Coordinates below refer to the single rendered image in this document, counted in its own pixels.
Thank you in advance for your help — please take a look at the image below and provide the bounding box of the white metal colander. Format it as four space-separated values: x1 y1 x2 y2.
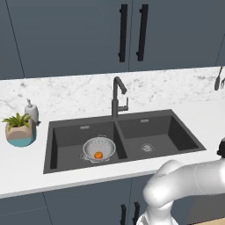
79 134 117 164

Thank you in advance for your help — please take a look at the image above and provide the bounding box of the dark grey double sink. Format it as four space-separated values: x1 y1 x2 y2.
43 109 207 175

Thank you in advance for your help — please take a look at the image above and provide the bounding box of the dark grey sink faucet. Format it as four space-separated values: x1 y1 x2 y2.
110 76 130 121

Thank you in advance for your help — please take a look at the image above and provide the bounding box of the long black cupboard handle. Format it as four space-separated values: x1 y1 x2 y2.
135 4 149 62
118 4 128 63

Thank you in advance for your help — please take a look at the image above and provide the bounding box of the short black cupboard handle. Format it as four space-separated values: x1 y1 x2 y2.
120 204 127 225
133 201 141 225

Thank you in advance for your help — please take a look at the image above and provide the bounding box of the green plant in pot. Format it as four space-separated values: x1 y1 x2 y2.
2 112 38 149

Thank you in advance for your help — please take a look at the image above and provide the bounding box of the blue-grey lower cupboard door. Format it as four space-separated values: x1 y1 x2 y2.
0 192 52 225
42 177 133 225
127 173 165 225

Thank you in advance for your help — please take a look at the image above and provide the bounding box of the white soap dispenser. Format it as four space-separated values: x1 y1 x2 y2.
24 98 41 127

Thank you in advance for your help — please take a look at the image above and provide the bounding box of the dark hanging spoon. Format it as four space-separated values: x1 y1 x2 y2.
214 65 224 91

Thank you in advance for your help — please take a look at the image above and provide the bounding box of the narrow blue-grey upper cupboard door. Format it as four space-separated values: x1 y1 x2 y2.
0 0 25 81

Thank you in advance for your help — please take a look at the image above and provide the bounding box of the wide blue-grey upper cupboard door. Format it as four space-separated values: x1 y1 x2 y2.
5 0 134 79

